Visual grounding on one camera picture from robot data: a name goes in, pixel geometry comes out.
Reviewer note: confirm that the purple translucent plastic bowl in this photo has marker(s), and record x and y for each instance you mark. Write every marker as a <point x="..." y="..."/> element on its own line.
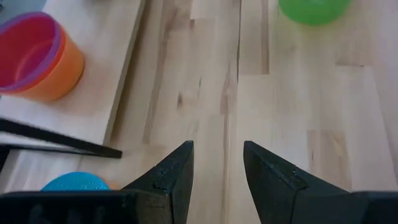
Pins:
<point x="25" y="53"/>

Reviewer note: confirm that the wooden shelf with black frame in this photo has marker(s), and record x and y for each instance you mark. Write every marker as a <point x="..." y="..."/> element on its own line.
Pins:
<point x="102" y="56"/>

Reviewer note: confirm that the green translucent plastic bowl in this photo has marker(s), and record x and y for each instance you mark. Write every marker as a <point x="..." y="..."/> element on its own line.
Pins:
<point x="314" y="11"/>

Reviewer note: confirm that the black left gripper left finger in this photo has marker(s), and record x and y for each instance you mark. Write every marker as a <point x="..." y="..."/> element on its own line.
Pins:
<point x="168" y="186"/>

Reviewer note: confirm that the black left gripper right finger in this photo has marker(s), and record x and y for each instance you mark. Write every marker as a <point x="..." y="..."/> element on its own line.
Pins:
<point x="280" y="193"/>

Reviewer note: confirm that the orange translucent plastic bowl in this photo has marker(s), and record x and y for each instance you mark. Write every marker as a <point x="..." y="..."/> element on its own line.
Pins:
<point x="63" y="74"/>

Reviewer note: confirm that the blue glazed bowl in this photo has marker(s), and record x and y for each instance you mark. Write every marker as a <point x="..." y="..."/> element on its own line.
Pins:
<point x="76" y="182"/>

